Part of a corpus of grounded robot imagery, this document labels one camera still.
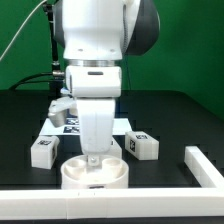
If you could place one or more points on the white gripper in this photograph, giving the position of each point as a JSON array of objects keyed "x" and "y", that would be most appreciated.
[{"x": 94, "y": 90}]

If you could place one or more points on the white L-shaped fence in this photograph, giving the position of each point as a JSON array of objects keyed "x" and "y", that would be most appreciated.
[{"x": 206, "y": 200}]

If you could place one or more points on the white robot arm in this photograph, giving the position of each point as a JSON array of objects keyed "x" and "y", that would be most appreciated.
[{"x": 96, "y": 34}]

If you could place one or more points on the white marker sheet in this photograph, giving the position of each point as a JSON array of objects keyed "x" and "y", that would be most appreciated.
[{"x": 71, "y": 127}]

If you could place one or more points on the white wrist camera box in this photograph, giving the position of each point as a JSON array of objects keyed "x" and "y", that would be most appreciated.
[{"x": 60, "y": 108}]

